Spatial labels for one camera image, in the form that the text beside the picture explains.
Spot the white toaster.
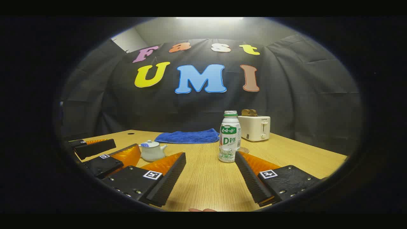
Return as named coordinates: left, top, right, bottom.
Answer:
left=238, top=115, right=271, bottom=142

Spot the blue towel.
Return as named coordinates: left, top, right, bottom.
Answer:
left=155, top=128, right=220, bottom=144

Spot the black backdrop cloth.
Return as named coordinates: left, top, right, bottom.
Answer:
left=62, top=38, right=363, bottom=156

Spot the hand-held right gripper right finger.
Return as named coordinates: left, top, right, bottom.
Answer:
left=235, top=151, right=320, bottom=207

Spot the white ceramic teacup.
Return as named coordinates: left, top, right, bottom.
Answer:
left=139, top=145, right=168, bottom=162

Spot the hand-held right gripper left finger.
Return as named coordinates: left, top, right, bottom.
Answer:
left=102, top=152, right=187, bottom=207

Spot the white water bottle green label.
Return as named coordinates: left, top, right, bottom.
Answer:
left=218, top=110, right=241, bottom=163

